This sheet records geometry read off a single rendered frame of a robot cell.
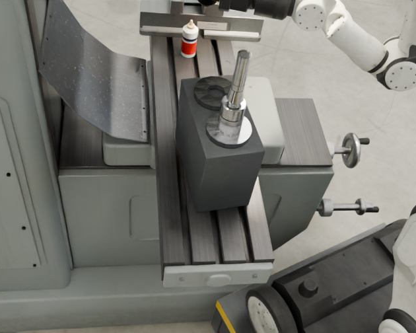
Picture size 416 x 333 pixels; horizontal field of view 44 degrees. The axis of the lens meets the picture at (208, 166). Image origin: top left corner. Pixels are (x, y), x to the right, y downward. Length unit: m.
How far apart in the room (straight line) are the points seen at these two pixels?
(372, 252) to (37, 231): 0.98
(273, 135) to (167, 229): 0.49
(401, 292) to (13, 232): 1.05
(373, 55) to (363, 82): 1.82
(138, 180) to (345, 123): 1.56
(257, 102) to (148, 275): 0.74
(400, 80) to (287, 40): 1.97
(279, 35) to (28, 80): 2.23
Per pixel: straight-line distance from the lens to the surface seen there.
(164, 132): 1.25
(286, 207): 1.67
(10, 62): 1.13
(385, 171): 2.67
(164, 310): 1.90
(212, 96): 1.08
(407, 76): 1.27
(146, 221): 1.66
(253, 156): 1.00
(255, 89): 1.56
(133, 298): 1.86
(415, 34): 1.25
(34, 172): 1.37
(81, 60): 1.39
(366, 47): 1.26
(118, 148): 1.37
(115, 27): 3.11
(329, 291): 1.52
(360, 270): 1.58
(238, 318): 1.63
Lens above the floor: 1.88
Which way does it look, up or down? 51 degrees down
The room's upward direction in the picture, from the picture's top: 11 degrees clockwise
